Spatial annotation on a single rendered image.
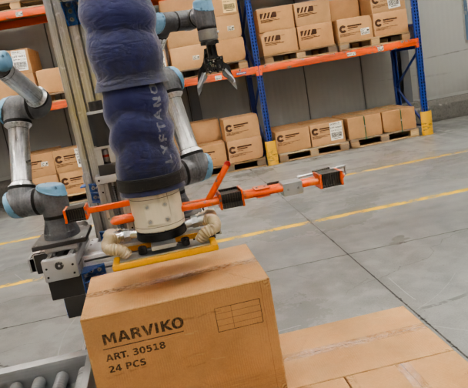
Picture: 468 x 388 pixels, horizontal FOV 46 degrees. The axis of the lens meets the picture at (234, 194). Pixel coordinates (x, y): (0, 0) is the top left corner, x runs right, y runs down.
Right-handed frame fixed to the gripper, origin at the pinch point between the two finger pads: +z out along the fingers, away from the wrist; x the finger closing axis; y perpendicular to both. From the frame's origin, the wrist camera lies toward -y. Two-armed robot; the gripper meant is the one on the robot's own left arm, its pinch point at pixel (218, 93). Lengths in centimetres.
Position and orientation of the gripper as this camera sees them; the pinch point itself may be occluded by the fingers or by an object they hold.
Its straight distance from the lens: 222.6
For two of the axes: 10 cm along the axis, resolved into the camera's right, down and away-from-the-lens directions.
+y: 1.4, 1.9, -9.7
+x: 9.8, -2.0, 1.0
